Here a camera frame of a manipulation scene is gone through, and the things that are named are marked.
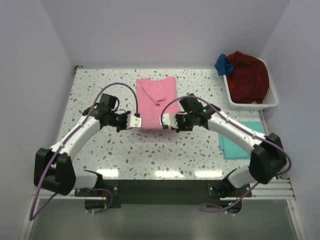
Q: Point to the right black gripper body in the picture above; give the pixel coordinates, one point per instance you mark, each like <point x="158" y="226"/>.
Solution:
<point x="185" y="122"/>

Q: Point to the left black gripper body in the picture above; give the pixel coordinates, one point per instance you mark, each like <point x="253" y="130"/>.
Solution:
<point x="118" y="121"/>

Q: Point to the pink t shirt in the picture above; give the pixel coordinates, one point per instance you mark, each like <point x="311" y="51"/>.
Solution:
<point x="153" y="96"/>

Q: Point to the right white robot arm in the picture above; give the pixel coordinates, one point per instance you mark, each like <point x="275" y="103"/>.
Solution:
<point x="267" y="156"/>

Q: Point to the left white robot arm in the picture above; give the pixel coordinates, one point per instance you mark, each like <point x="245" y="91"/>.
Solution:
<point x="54" y="170"/>

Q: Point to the folded teal t shirt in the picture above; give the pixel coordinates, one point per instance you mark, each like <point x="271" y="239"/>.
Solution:
<point x="232" y="151"/>

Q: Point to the blue t shirt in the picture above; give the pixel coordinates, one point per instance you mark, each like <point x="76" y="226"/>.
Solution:
<point x="224" y="66"/>

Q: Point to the dark red t shirt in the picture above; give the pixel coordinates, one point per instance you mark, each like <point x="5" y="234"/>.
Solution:
<point x="249" y="80"/>

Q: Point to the white plastic laundry basket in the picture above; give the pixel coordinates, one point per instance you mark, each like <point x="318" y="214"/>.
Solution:
<point x="270" y="100"/>

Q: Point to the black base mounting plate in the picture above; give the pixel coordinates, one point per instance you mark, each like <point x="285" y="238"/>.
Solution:
<point x="98" y="199"/>

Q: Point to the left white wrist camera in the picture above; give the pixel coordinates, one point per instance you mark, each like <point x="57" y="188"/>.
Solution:
<point x="133" y="121"/>

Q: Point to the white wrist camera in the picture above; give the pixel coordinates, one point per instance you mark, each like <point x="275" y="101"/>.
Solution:
<point x="133" y="121"/>
<point x="168" y="121"/>

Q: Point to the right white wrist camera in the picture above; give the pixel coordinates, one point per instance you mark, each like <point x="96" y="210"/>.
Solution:
<point x="168" y="121"/>

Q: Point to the aluminium frame rail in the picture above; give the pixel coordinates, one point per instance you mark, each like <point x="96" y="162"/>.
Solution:
<point x="276" y="189"/>

